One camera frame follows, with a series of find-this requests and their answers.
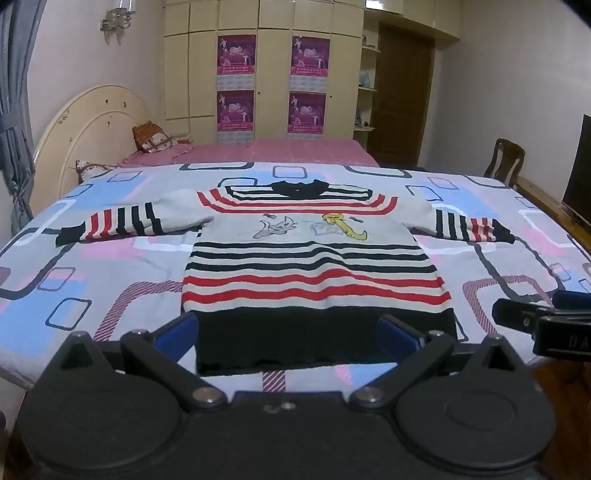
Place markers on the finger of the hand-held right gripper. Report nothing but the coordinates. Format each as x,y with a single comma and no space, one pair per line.
572,300
515,314

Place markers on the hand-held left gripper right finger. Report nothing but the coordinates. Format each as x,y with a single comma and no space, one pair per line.
399,337

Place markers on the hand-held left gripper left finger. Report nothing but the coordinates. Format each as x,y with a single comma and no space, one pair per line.
178,337

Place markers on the striped knit sweater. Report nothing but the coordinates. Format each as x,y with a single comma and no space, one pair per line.
300,258

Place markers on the patterned bedsheet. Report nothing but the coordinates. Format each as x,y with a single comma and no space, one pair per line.
92,258

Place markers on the black screen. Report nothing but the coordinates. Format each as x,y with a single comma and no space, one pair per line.
579,170

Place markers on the wooden chair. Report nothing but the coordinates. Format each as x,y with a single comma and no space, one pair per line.
505,159

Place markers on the white patterned pillow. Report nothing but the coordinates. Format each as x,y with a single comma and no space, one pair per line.
94,169

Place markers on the orange patterned pillow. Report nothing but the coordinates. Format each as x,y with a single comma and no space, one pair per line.
151,137

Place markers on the pink bedsheet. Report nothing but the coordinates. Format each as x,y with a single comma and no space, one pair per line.
277,151

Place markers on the cream bed headboard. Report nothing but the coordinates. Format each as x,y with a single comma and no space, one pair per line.
87,120

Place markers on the brown wooden door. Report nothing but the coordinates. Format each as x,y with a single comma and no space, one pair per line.
401,97

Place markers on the cream corner shelf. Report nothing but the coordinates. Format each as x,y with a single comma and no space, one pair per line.
367,92

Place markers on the cream wardrobe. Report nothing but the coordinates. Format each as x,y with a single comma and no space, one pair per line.
272,83

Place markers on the grey curtain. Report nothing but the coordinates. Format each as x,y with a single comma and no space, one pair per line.
16,115

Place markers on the wooden bed frame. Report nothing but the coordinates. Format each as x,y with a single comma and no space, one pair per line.
549,207

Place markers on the purple wall poster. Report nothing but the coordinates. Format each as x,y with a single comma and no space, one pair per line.
235,113
306,113
310,60
236,57

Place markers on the wall lamp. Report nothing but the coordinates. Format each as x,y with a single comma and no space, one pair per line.
117,16

